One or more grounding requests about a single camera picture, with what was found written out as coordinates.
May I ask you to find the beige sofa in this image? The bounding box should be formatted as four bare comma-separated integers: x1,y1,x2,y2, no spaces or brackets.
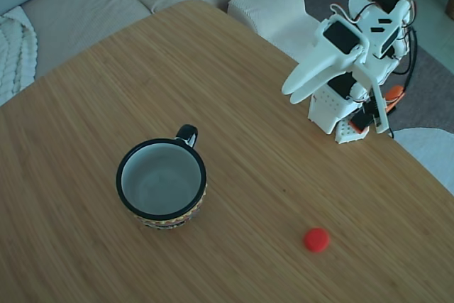
0,0,306,80

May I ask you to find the red bottle cap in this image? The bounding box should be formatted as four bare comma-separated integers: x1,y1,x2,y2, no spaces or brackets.
303,226,331,253

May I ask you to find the white knitted blanket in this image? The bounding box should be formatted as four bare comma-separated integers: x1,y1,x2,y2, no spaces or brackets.
0,6,39,107

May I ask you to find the white textured ottoman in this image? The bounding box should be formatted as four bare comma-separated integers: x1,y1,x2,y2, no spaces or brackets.
226,0,336,70

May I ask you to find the black cable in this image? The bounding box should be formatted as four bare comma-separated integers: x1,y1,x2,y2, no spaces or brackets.
389,26,420,139

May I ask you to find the black-rimmed patterned ceramic cup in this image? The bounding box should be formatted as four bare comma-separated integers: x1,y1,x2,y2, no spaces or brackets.
115,123,208,232

